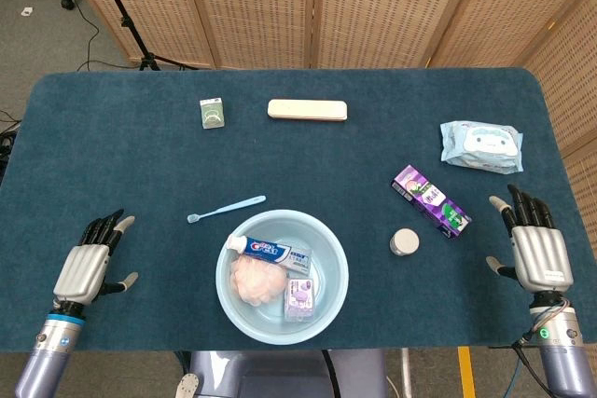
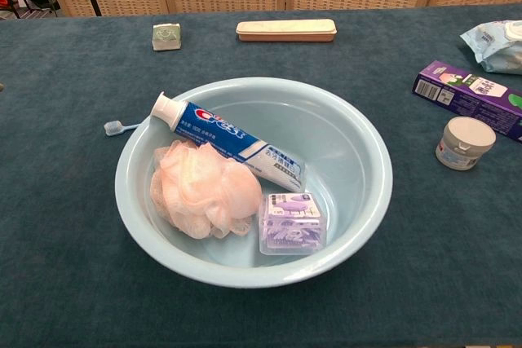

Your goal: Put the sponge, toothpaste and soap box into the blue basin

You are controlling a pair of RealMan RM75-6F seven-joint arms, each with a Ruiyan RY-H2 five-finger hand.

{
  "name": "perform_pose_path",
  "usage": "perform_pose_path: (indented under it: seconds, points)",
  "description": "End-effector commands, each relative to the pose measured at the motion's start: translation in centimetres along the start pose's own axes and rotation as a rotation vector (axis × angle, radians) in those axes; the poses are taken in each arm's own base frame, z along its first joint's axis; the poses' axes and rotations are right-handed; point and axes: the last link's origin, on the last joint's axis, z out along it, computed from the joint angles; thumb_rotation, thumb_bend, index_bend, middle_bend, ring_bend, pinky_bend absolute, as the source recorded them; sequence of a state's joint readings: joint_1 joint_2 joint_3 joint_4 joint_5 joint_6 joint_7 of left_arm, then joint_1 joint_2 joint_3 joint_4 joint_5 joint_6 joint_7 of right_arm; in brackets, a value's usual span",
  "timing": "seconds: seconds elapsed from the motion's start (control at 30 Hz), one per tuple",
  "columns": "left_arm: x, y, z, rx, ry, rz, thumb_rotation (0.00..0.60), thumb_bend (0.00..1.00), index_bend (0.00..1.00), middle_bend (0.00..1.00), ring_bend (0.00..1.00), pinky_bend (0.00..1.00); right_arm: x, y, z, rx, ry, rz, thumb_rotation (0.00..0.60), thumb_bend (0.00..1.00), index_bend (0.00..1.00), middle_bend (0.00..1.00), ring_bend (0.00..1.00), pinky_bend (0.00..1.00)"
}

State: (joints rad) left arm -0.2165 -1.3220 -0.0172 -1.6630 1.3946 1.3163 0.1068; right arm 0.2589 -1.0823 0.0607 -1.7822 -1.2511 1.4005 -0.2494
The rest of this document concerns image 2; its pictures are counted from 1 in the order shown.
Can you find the light blue toothbrush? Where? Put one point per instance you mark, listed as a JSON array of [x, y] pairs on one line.
[[112, 128]]

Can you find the light blue plastic basin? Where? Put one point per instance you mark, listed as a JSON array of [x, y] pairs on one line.
[[359, 160]]

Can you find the blue white toothpaste tube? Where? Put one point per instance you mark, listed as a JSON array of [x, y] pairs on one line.
[[212, 130]]

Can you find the purple toothpaste carton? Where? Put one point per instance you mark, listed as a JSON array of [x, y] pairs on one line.
[[469, 97]]

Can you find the pink bath sponge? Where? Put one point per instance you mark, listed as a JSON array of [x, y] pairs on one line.
[[204, 189]]

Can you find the small green floss box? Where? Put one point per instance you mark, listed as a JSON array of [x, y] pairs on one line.
[[167, 36]]

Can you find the light blue wet wipes pack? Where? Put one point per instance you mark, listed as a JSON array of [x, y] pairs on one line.
[[495, 48]]

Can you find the dark blue table cloth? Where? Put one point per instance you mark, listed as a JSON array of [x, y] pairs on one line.
[[428, 242]]

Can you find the beige toothbrush travel case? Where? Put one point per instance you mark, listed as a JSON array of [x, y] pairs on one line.
[[285, 30]]

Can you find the small white round jar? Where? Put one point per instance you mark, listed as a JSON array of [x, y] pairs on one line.
[[465, 140]]

